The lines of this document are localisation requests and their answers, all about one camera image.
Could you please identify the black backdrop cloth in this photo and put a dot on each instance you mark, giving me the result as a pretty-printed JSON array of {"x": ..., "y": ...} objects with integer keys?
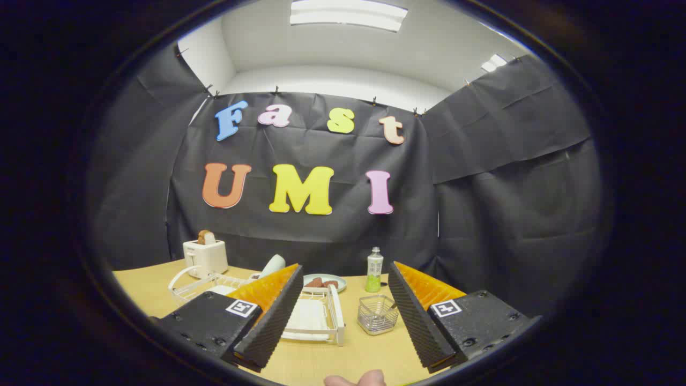
[{"x": 321, "y": 246}]

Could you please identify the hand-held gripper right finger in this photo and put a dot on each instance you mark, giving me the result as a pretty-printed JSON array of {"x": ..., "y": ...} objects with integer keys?
[{"x": 418, "y": 321}]

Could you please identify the bread slice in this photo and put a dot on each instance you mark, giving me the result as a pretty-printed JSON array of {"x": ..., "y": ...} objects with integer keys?
[{"x": 206, "y": 237}]

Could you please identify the light green plate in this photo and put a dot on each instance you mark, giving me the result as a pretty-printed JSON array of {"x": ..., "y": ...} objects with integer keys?
[{"x": 274, "y": 265}]

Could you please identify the red sausage piece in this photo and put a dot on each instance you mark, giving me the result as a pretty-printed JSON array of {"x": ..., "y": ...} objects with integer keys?
[
  {"x": 314, "y": 282},
  {"x": 330, "y": 283}
]

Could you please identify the long ceiling light panel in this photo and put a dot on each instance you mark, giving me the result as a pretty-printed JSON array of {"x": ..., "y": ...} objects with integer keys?
[{"x": 348, "y": 15}]

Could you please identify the green drink bottle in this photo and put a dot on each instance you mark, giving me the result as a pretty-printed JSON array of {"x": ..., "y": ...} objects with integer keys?
[{"x": 374, "y": 271}]

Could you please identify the white toaster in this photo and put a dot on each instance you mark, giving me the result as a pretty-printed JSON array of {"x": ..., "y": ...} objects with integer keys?
[{"x": 206, "y": 257}]

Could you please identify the small ceiling light panel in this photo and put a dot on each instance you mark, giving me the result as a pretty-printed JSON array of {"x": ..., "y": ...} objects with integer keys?
[{"x": 494, "y": 62}]

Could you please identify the green plate with food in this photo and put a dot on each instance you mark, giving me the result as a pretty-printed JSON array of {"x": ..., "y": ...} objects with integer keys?
[{"x": 342, "y": 286}]

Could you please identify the white dish rack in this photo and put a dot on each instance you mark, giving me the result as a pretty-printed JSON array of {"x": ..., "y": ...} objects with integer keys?
[{"x": 316, "y": 321}]

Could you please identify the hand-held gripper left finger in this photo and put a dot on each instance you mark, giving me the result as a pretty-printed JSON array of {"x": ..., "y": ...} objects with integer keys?
[{"x": 270, "y": 327}]

